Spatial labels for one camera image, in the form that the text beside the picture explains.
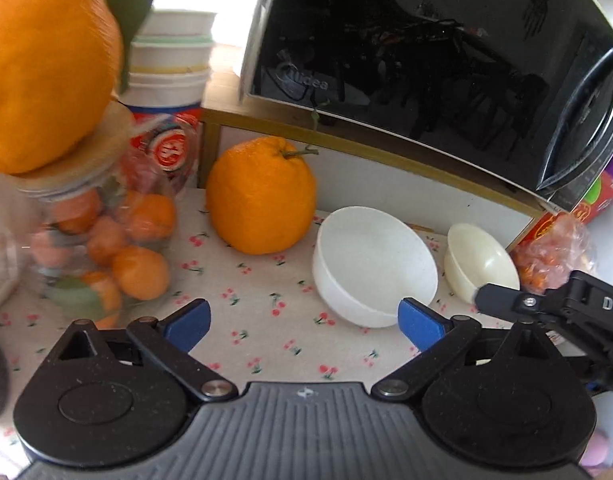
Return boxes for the black microwave oven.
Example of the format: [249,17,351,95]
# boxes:
[236,0,613,213]

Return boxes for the large orange with leaves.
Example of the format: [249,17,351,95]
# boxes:
[0,0,154,176]

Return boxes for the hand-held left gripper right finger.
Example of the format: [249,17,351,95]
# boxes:
[371,298,577,402]

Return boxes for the glass jar of small oranges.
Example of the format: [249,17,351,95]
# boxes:
[14,102,197,328]

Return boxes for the wooden microwave shelf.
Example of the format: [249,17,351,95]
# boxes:
[201,45,562,256]

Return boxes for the cream ceramic bowl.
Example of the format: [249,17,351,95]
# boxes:
[444,223,521,305]

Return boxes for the cherry print tablecloth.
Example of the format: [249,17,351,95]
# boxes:
[0,187,587,461]

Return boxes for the white ceramic bowl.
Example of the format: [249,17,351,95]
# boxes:
[313,206,439,328]

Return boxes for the red carton box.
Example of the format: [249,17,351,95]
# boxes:
[531,170,613,251]

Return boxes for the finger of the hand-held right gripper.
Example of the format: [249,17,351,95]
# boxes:
[474,282,575,322]

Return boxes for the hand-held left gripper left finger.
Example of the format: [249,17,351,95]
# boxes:
[34,298,240,402]

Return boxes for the stack of paper cups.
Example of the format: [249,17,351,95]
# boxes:
[117,9,217,193]

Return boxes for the plastic bag of snacks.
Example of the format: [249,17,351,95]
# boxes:
[509,215,600,296]

